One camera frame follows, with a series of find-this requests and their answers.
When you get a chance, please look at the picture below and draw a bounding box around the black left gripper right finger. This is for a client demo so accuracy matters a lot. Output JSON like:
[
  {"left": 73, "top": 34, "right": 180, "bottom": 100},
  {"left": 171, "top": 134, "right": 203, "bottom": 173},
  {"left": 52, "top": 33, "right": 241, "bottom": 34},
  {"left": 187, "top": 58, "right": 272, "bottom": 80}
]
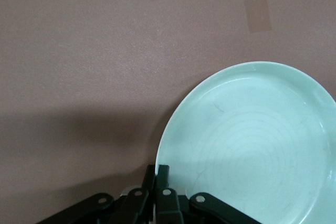
[{"left": 154, "top": 164, "right": 261, "bottom": 224}]

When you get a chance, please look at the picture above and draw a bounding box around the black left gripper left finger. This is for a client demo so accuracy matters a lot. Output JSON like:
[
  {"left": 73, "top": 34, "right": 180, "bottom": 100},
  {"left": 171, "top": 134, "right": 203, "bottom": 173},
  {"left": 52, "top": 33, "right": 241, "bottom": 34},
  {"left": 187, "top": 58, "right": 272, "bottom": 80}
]
[{"left": 34, "top": 165, "right": 156, "bottom": 224}]

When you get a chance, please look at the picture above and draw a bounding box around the pale green round plate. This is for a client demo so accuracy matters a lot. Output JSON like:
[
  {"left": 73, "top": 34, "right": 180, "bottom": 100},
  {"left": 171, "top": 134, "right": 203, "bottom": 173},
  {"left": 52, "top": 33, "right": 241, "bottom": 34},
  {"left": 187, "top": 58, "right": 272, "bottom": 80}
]
[{"left": 154, "top": 61, "right": 336, "bottom": 224}]

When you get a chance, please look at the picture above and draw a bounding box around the brown table cover sheet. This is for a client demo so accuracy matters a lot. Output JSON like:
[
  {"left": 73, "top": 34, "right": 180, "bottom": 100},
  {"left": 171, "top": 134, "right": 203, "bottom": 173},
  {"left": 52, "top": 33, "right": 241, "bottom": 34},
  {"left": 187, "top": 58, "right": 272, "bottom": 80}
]
[{"left": 0, "top": 0, "right": 336, "bottom": 224}]

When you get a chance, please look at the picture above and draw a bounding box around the brown tape patch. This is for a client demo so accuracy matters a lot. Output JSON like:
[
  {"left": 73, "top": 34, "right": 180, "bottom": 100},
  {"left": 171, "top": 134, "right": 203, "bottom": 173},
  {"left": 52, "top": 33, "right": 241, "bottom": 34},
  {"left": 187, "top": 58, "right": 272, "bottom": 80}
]
[{"left": 244, "top": 0, "right": 272, "bottom": 34}]

